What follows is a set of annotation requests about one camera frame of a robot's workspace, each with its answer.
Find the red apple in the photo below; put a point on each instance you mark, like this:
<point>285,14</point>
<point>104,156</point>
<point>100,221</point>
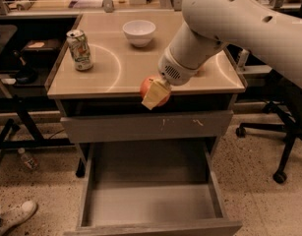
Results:
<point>146,85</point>

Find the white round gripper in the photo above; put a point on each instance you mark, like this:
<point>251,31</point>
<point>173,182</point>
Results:
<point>176,71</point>

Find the white sneaker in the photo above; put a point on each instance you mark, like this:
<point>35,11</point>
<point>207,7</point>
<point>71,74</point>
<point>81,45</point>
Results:
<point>16,215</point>

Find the closed grey top drawer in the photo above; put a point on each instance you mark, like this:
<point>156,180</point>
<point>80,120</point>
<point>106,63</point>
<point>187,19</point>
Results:
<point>138,127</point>

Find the green white soda can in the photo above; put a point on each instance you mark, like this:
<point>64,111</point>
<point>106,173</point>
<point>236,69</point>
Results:
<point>79,49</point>

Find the open grey middle drawer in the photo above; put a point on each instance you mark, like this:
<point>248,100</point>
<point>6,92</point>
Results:
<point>152,188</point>

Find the grey drawer cabinet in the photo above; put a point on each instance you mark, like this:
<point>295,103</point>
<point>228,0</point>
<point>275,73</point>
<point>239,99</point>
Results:
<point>111,86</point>

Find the black box with label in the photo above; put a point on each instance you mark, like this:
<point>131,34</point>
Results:
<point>42,49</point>

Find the plastic water bottle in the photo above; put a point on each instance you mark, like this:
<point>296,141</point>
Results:
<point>27,159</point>

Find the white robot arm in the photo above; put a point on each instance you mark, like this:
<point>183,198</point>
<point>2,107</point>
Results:
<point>209,26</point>

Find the white bowl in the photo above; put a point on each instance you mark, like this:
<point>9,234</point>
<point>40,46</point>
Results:
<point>139,33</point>

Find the orange fruit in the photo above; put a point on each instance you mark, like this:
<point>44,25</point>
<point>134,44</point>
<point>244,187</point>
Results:
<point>201,71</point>

